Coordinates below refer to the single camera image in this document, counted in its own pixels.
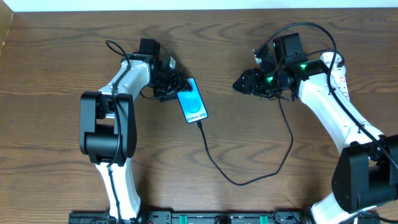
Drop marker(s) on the white charger adapter plug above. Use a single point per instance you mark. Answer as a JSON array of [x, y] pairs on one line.
[[327, 57]]

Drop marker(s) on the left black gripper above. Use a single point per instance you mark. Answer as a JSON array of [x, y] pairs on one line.
[[178, 84]]

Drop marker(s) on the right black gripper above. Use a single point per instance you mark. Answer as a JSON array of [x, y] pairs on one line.
[[255, 83]]

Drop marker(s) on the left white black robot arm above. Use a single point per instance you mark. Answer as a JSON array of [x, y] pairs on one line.
[[108, 134]]

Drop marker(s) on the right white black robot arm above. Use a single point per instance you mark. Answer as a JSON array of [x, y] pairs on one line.
[[366, 174]]

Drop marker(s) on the white power strip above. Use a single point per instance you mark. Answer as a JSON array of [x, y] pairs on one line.
[[340, 79]]

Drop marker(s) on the blue Galaxy smartphone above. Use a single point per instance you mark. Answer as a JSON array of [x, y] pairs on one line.
[[192, 104]]

